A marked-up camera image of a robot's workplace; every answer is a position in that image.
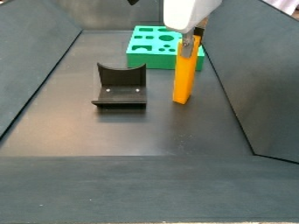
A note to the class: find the green foam shape board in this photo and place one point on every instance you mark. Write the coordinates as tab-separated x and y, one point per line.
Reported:
152	46

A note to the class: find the yellow rectangular block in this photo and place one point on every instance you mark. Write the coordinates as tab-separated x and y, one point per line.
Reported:
184	71

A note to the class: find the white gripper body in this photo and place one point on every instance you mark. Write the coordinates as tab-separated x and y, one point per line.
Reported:
181	14

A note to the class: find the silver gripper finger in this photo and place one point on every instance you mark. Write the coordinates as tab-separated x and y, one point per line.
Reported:
187	44
199	28

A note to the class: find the black curved bracket stand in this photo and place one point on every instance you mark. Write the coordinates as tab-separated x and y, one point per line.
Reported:
121	86

